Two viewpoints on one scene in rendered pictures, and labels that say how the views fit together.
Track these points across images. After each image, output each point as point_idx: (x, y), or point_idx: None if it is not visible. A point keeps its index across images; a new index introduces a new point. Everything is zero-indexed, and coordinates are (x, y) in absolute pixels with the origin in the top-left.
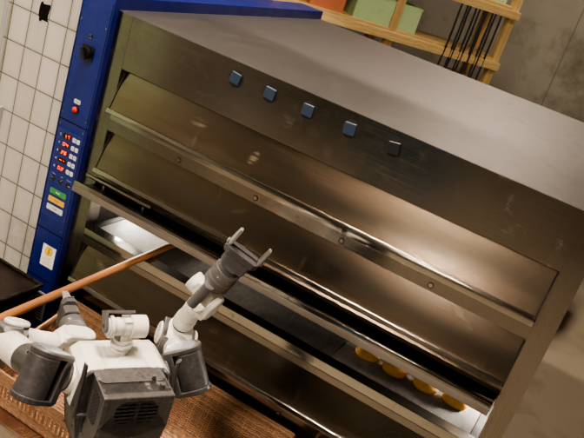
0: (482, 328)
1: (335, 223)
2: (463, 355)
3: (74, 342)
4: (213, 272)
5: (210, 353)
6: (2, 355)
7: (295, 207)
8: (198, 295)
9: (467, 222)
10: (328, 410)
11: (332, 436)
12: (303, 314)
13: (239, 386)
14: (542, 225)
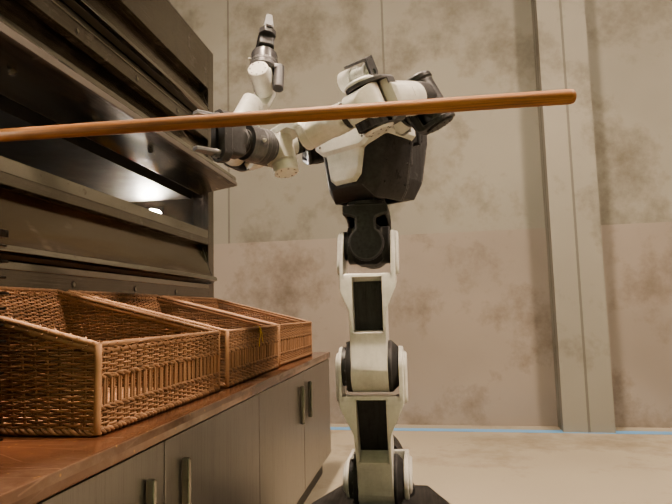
0: (192, 139)
1: (145, 56)
2: None
3: (292, 142)
4: (274, 55)
5: (82, 253)
6: (417, 97)
7: (107, 42)
8: (283, 75)
9: (180, 56)
10: (159, 256)
11: (176, 273)
12: (175, 143)
13: (105, 281)
14: (199, 57)
